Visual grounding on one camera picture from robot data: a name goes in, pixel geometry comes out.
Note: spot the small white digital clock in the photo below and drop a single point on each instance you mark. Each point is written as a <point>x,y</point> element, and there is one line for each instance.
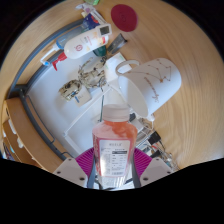
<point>104,29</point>

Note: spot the white pump bottle red nozzle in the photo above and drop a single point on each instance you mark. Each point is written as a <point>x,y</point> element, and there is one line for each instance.
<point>83,45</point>

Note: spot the small dark blue bottle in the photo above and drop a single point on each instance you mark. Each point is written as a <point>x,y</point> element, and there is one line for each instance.
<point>90,21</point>

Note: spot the white mug with gold print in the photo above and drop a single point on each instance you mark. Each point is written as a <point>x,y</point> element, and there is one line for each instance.
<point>156,83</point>

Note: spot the black power adapter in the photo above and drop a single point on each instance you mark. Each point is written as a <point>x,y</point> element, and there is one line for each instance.
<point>154,137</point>

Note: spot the dark green jar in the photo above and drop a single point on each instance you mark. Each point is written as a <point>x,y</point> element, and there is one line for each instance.
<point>100,50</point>

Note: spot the white and pink tube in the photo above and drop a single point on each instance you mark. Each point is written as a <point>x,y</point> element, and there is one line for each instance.
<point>85,9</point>

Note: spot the grey metal tool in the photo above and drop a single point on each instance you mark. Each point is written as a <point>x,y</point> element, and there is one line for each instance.
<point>117,43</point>

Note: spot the white wall card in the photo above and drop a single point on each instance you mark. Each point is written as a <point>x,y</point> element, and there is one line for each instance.
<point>82,97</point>

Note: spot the grey metal bed frame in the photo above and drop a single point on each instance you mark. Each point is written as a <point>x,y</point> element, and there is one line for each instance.
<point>30,113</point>

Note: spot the clear bottle with pink drink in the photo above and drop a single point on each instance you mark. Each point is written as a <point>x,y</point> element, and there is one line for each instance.
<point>114,156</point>

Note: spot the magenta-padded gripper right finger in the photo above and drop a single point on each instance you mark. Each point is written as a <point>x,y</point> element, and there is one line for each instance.
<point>145,163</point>

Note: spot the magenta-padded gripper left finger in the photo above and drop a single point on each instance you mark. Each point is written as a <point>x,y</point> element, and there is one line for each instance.
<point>83,163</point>

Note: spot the small green translucent object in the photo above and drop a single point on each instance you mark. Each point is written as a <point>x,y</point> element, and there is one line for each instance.
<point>91,1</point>

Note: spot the flat round red coaster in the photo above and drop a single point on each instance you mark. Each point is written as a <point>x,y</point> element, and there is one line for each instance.
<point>124,17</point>

